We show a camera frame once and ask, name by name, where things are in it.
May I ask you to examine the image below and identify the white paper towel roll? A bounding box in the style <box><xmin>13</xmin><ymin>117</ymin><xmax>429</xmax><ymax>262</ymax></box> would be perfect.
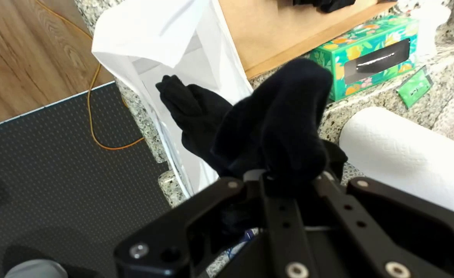
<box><xmin>338</xmin><ymin>106</ymin><xmax>454</xmax><ymax>222</ymax></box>

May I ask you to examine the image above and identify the dark perforated platform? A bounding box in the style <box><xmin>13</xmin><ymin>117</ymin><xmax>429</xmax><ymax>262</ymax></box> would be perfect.
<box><xmin>0</xmin><ymin>81</ymin><xmax>172</xmax><ymax>278</ymax></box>

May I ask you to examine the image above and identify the flat cardboard box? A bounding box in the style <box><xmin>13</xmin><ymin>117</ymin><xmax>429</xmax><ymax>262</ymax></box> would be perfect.
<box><xmin>217</xmin><ymin>0</ymin><xmax>398</xmax><ymax>83</ymax></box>

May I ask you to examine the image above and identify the orange floor cable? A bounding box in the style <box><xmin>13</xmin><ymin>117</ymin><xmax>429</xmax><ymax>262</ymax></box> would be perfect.
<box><xmin>35</xmin><ymin>0</ymin><xmax>148</xmax><ymax>154</ymax></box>

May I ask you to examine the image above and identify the black sock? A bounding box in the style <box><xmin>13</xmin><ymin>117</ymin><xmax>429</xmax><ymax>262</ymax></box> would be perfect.
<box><xmin>154</xmin><ymin>58</ymin><xmax>350</xmax><ymax>194</ymax></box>
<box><xmin>277</xmin><ymin>0</ymin><xmax>358</xmax><ymax>16</ymax></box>

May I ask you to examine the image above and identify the white paper bag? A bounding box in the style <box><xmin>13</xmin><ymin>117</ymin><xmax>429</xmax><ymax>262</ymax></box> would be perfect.
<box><xmin>91</xmin><ymin>0</ymin><xmax>254</xmax><ymax>202</ymax></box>

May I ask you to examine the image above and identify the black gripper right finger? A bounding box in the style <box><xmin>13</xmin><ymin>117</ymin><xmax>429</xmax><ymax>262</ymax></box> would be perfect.
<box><xmin>311</xmin><ymin>171</ymin><xmax>454</xmax><ymax>278</ymax></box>

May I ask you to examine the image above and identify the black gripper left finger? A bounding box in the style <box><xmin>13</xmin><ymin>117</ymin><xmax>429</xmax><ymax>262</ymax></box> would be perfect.
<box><xmin>112</xmin><ymin>174</ymin><xmax>319</xmax><ymax>278</ymax></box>

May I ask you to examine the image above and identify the flat green packet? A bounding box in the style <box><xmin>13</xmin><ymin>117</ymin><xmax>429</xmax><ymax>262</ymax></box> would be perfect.
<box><xmin>393</xmin><ymin>66</ymin><xmax>435</xmax><ymax>110</ymax></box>

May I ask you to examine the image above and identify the green floral tissue box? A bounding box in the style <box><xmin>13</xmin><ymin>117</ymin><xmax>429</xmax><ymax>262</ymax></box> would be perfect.
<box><xmin>305</xmin><ymin>15</ymin><xmax>419</xmax><ymax>104</ymax></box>

